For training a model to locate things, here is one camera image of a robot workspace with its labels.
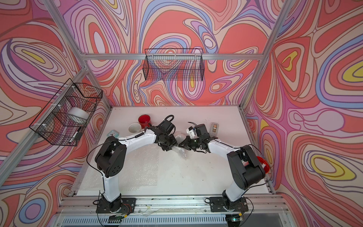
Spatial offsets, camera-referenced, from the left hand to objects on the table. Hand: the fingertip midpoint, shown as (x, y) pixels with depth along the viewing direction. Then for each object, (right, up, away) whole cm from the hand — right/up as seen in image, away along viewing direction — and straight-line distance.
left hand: (179, 146), depth 91 cm
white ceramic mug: (-32, +12, +8) cm, 35 cm away
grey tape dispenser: (+25, +12, +10) cm, 29 cm away
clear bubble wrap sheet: (-23, -14, -6) cm, 28 cm away
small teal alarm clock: (-49, +8, +11) cm, 51 cm away
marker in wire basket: (-53, +9, -19) cm, 57 cm away
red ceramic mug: (-26, +17, +12) cm, 33 cm away
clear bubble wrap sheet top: (0, +6, 0) cm, 6 cm away
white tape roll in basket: (-53, +21, -17) cm, 59 cm away
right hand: (0, -1, -5) cm, 5 cm away
